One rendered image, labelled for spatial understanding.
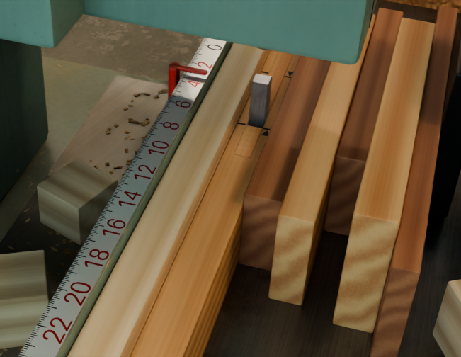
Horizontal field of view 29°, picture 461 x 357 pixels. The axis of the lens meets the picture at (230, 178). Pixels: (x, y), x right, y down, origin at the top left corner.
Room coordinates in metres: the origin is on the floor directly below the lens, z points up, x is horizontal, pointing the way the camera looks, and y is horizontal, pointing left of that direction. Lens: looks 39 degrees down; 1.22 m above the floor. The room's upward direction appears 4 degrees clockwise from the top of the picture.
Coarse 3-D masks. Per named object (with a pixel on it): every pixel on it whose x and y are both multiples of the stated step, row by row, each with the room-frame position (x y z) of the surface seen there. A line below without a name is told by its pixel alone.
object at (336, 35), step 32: (96, 0) 0.38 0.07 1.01; (128, 0) 0.38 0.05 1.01; (160, 0) 0.37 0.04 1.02; (192, 0) 0.37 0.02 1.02; (224, 0) 0.37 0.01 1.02; (256, 0) 0.36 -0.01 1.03; (288, 0) 0.36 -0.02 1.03; (320, 0) 0.36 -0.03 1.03; (352, 0) 0.36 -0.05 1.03; (192, 32) 0.37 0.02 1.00; (224, 32) 0.37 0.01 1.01; (256, 32) 0.36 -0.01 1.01; (288, 32) 0.36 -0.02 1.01; (320, 32) 0.36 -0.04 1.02; (352, 32) 0.35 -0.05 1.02
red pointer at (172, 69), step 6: (174, 66) 0.41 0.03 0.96; (180, 66) 0.41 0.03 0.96; (186, 66) 0.41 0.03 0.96; (174, 72) 0.41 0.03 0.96; (192, 72) 0.41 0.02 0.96; (198, 72) 0.40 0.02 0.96; (204, 72) 0.40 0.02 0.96; (174, 78) 0.41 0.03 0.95; (174, 84) 0.41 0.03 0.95; (168, 90) 0.41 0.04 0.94; (168, 96) 0.41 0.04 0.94
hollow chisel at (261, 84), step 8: (256, 80) 0.39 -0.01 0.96; (264, 80) 0.39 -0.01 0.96; (256, 88) 0.39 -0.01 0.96; (264, 88) 0.39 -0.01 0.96; (256, 96) 0.39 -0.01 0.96; (264, 96) 0.39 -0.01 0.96; (256, 104) 0.39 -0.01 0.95; (264, 104) 0.39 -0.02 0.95; (256, 112) 0.39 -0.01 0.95; (264, 112) 0.39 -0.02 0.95; (256, 120) 0.39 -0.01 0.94; (264, 120) 0.39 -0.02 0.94
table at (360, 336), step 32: (448, 224) 0.36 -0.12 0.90; (320, 256) 0.33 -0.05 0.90; (448, 256) 0.34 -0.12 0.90; (256, 288) 0.31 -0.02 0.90; (320, 288) 0.31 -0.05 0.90; (416, 288) 0.31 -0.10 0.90; (224, 320) 0.28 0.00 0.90; (256, 320) 0.28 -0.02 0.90; (288, 320) 0.29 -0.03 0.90; (320, 320) 0.29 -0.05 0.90; (416, 320) 0.29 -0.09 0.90; (224, 352) 0.26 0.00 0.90; (256, 352) 0.27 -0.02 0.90; (288, 352) 0.27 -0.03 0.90; (320, 352) 0.27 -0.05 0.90; (352, 352) 0.27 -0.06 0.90; (416, 352) 0.27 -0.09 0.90
